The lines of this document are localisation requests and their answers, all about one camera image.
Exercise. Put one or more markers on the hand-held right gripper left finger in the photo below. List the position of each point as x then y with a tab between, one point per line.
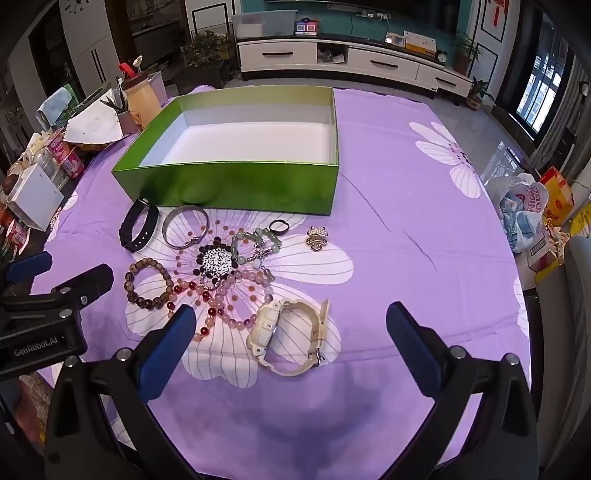
171	350

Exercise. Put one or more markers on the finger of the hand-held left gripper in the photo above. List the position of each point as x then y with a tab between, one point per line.
28	269
87	281

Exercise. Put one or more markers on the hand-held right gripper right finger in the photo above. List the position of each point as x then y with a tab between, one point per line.
411	350

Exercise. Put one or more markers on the black wristwatch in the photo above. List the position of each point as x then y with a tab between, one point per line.
127	230

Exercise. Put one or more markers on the silver bangle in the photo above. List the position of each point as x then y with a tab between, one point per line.
187	210

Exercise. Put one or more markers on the gold brooch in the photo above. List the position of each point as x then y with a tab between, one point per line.
317	238

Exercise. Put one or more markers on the green cardboard box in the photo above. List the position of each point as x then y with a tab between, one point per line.
231	184

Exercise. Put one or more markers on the white square box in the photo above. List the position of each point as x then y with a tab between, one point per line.
34	198

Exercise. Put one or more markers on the pink packets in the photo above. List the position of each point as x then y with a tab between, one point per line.
67	154

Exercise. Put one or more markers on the white paper sheet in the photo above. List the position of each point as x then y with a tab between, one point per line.
94	122

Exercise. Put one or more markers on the grey sofa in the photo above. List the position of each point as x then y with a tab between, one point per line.
572	323

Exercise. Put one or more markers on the light blue folded cloth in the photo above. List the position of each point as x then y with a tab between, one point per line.
55	106

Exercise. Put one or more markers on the purple floral cloth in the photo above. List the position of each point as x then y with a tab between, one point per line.
392	184

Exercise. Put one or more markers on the white printed plastic bag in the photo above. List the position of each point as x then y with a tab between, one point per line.
521	217

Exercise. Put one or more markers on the beige tumbler with brown lid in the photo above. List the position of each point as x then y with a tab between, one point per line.
141	99

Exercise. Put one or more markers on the yellow and red bag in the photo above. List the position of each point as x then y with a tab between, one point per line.
556	194

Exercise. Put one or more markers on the bushy plant in dark planter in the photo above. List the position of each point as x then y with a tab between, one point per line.
203	69

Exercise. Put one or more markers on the small potted floor plant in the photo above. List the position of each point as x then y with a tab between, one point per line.
475	94

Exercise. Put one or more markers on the striped curtain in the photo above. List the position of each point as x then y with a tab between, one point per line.
575	120

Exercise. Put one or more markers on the dark-framed window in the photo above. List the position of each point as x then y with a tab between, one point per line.
535	87

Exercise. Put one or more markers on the small black alarm clock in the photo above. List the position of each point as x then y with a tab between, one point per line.
442	57

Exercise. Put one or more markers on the potted plant in brown pot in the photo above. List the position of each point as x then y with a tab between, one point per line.
464	55

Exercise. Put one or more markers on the white TV cabinet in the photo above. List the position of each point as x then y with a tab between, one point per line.
286	53

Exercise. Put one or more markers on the yellow and white box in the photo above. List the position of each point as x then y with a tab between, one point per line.
420	44

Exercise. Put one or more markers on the clear plastic storage box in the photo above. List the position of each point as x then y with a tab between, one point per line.
263	25

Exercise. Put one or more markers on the small white device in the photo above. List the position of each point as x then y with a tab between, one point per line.
395	40

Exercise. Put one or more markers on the small blue-red desk gadget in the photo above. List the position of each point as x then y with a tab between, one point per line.
307	26

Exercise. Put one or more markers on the white power strip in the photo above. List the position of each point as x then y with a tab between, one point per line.
374	16

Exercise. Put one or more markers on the black television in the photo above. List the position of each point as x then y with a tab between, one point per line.
406	11

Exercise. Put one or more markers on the wall clock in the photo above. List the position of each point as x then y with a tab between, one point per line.
78	5

